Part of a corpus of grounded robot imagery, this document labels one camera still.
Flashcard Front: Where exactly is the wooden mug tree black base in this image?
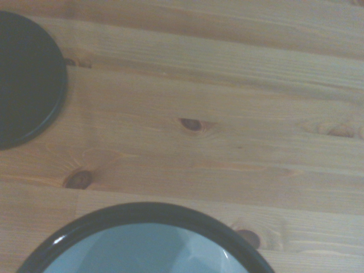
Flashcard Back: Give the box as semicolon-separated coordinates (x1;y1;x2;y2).
0;10;69;151

